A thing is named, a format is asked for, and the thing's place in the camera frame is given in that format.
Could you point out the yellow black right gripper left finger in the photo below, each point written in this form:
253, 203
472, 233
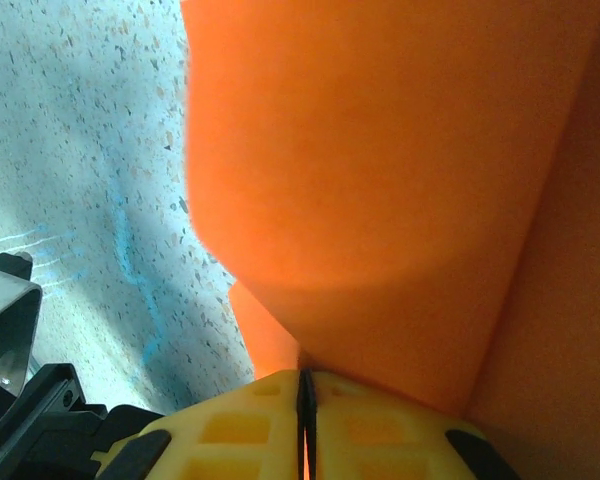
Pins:
230, 440

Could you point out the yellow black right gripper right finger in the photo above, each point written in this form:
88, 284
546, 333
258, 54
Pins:
380, 440

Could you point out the orange cloth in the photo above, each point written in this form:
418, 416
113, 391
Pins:
380, 175

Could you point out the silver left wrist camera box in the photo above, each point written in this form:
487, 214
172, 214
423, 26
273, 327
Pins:
5, 310

